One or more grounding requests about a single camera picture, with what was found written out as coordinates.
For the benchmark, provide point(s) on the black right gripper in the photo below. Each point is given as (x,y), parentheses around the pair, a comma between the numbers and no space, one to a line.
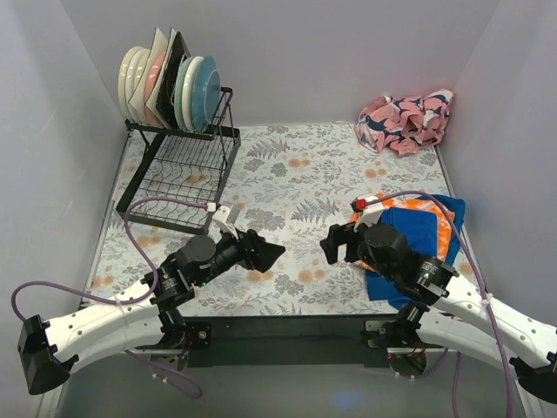
(348,238)

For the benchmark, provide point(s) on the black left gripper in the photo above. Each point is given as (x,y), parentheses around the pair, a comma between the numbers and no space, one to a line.
(252,249)

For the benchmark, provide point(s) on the teal scalloped plate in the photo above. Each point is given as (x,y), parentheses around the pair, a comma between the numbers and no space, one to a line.
(205,94)

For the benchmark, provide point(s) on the mint green plate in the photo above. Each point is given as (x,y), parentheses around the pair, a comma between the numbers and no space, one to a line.
(178,91)

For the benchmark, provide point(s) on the white blue striped plate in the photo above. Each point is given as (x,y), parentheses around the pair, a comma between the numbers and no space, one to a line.
(193,64)

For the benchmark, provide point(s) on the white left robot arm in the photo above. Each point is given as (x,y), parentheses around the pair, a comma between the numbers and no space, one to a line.
(143,315)

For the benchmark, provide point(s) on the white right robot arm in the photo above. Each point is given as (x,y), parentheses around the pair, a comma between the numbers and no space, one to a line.
(446,309)

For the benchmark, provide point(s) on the blue cloth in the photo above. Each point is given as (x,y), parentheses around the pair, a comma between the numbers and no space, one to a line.
(431,226)

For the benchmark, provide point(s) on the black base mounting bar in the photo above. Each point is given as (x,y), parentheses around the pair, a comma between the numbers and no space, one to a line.
(369,340)

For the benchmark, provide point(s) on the orange white cloth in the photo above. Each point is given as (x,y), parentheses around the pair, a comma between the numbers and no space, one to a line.
(425,225)

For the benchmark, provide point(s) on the pink navy patterned cloth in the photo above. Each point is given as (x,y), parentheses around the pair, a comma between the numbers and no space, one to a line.
(404,125)

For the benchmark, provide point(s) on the black square plate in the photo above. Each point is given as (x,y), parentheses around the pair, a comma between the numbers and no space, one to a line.
(177,54)

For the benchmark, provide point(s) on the cream round plate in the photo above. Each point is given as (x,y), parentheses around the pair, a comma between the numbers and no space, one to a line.
(122,76)

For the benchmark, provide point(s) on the pink round plate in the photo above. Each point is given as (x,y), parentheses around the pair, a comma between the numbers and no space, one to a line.
(149,88)

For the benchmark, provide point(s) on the white green rimmed plate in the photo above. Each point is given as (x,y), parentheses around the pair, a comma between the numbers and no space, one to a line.
(134,74)

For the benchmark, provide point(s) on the cream square plate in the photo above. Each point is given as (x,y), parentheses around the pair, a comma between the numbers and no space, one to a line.
(137,100)

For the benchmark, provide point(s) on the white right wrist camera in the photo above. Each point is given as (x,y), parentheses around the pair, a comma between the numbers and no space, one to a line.
(367,210)

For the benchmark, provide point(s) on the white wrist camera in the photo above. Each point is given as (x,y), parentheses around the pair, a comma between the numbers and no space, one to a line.
(224,217)
(367,210)

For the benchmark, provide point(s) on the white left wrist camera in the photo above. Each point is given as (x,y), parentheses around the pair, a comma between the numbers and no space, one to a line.
(224,217)

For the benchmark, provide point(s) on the black wire dish rack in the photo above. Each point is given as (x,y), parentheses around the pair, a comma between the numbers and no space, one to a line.
(182,165)

